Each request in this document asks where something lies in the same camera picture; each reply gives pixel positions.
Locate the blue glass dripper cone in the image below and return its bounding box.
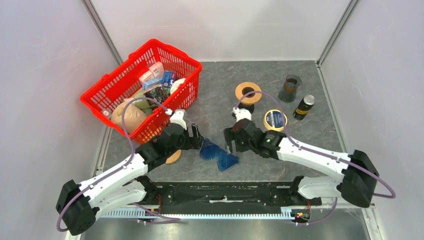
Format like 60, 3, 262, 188
216, 149, 240, 172

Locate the wooden dripper ring holder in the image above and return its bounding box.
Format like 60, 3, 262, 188
235, 82, 262, 106

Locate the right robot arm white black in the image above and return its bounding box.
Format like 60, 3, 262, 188
223, 118, 379, 208

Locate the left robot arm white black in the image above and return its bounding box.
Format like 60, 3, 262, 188
55, 123, 204, 236

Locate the black carafe red band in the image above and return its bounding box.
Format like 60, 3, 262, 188
238, 102, 255, 114

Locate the masking tape roll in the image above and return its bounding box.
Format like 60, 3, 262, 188
263, 109, 288, 132

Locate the green pear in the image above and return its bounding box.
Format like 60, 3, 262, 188
131, 89, 151, 110

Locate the dark snack bag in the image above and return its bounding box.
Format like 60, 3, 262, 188
144, 86, 170, 109

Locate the white round object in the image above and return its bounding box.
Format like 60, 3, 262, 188
170, 78, 186, 95

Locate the blue white box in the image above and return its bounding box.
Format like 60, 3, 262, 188
142, 70, 177, 91

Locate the grey glass carafe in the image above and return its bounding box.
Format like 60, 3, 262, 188
278, 74, 303, 103

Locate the pink white pack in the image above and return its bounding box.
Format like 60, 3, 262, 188
138, 61, 165, 83

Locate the black drink can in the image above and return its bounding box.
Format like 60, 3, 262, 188
293, 94, 316, 121

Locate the red plastic shopping basket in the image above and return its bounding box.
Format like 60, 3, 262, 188
80, 38, 203, 135

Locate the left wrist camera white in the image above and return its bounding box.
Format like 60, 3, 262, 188
169, 109, 188, 130

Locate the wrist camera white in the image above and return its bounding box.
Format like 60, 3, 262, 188
232, 107, 252, 122
169, 109, 188, 130

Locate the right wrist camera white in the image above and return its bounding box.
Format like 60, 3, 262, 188
232, 107, 252, 122

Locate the black mounting base rail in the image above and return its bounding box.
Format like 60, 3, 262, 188
138, 181, 323, 218

